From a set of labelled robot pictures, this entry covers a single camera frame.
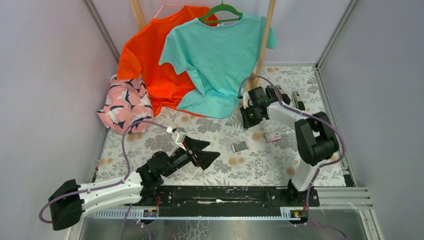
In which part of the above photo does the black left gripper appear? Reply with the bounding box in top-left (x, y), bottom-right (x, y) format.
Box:
top-left (162, 136), bottom-right (220, 179)

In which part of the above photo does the red staple box sleeve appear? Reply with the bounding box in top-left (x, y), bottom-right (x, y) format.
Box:
top-left (264, 132), bottom-right (282, 143)

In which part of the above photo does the beige and black stapler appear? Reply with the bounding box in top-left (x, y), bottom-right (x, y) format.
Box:
top-left (275, 85), bottom-right (291, 105)

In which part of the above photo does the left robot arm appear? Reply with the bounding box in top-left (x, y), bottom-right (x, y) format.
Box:
top-left (48, 136), bottom-right (221, 231)

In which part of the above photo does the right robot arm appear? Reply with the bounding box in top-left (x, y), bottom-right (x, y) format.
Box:
top-left (238, 85), bottom-right (339, 206)

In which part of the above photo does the teal t-shirt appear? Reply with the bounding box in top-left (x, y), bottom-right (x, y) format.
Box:
top-left (159, 13), bottom-right (267, 119)

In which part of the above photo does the pink bird-pattern cloth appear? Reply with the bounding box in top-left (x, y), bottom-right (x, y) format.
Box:
top-left (96, 74), bottom-right (154, 134)

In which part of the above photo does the green clothes hanger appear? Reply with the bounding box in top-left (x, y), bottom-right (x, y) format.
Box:
top-left (198, 0), bottom-right (244, 25)

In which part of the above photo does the orange t-shirt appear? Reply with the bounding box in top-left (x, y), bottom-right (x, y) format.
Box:
top-left (117, 5), bottom-right (210, 116)

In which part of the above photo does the pink clothes hanger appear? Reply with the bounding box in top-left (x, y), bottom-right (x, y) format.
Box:
top-left (153, 0), bottom-right (184, 19)

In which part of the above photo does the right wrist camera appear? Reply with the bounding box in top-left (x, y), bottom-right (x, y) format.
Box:
top-left (237, 92), bottom-right (254, 109)

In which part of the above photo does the wooden rack right post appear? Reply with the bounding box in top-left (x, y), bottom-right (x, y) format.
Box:
top-left (245, 0), bottom-right (276, 91)

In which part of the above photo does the wooden rack post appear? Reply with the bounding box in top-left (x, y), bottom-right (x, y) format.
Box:
top-left (245, 0), bottom-right (276, 91)
top-left (128, 0), bottom-right (147, 31)

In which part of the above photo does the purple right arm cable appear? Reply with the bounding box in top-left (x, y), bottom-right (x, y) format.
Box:
top-left (237, 75), bottom-right (347, 239)

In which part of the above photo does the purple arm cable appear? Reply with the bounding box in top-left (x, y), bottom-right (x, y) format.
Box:
top-left (38, 119), bottom-right (173, 240)
top-left (237, 75), bottom-right (347, 239)

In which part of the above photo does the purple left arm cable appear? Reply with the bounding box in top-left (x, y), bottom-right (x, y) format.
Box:
top-left (38, 119), bottom-right (173, 240)

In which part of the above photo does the wooden rack left post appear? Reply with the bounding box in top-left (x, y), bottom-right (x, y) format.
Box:
top-left (128, 0), bottom-right (147, 31)

